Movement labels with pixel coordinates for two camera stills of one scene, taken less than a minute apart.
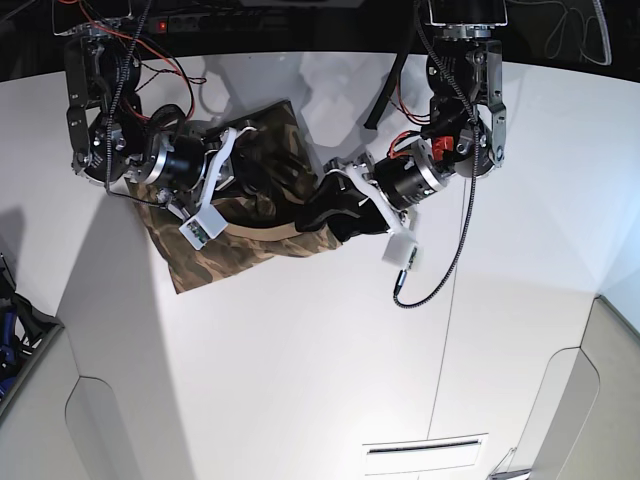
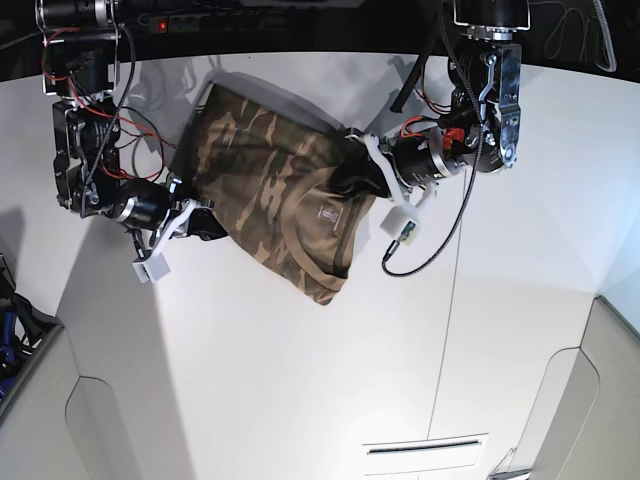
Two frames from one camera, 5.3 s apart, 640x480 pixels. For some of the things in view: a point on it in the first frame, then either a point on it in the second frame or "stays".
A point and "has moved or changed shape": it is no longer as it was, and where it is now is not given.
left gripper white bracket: (259, 162) to (202, 222)
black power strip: (221, 24) stays
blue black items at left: (23, 327) stays
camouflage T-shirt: (263, 197) has moved or changed shape
